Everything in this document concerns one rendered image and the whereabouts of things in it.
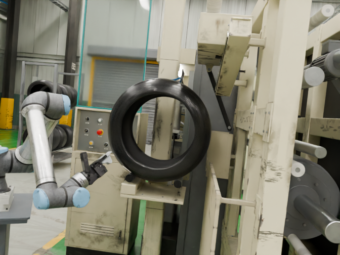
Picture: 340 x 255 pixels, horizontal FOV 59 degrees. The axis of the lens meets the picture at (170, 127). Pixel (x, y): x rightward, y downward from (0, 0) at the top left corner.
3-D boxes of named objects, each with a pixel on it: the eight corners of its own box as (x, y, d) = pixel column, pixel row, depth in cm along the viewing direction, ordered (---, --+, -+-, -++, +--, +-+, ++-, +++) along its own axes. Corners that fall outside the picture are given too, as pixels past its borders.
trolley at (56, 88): (49, 160, 653) (56, 71, 643) (77, 164, 648) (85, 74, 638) (12, 172, 520) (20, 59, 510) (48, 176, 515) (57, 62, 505)
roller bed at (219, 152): (205, 171, 219) (209, 130, 217) (225, 173, 217) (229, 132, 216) (205, 176, 199) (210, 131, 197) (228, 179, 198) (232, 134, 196)
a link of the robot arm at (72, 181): (67, 209, 146) (58, 206, 153) (86, 192, 153) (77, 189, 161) (56, 195, 143) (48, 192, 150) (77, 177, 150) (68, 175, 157)
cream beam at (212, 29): (196, 64, 202) (199, 42, 201) (234, 67, 200) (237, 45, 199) (195, 43, 142) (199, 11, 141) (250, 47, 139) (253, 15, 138)
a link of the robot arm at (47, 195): (22, 83, 157) (41, 203, 124) (46, 87, 165) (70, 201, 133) (15, 97, 163) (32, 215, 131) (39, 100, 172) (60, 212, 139)
